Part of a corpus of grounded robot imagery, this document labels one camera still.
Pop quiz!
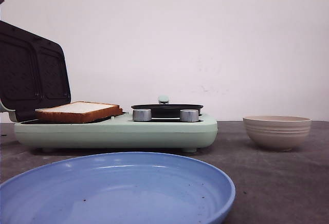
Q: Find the mint green breakfast maker base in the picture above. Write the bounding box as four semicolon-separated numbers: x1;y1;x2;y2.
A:
14;113;217;152

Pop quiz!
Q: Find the beige ribbed bowl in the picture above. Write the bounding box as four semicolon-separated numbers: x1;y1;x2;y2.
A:
243;116;312;151

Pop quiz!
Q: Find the breakfast maker hinged lid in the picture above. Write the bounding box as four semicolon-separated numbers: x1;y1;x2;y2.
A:
1;22;71;122

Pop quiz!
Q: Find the left silver control knob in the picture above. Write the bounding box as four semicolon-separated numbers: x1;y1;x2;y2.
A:
133;109;152;122

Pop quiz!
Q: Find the blue round plate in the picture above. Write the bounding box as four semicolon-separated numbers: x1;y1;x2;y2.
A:
1;152;235;223

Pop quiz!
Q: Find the right silver control knob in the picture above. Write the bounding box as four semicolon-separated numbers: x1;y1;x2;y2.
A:
179;109;199;123

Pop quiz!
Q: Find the silver control knob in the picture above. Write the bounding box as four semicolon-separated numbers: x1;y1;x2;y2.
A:
133;109;152;122
179;109;199;123

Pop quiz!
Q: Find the black round frying pan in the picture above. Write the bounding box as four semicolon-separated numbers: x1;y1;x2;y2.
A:
131;96;204;118

